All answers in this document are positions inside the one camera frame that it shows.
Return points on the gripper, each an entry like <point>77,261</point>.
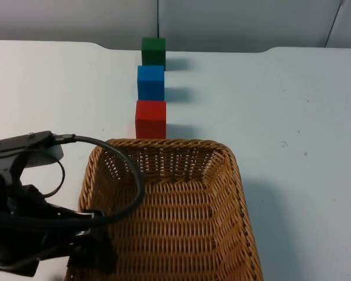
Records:
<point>11,240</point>

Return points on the pale brown wicker basket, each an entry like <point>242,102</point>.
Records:
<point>181,222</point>

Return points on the red cube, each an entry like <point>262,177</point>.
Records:
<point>150,120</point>

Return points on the blue cube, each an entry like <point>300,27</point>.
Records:
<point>150,83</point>

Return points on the green cube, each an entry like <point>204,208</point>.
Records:
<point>153,51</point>

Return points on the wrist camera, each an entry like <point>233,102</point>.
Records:
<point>20,146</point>

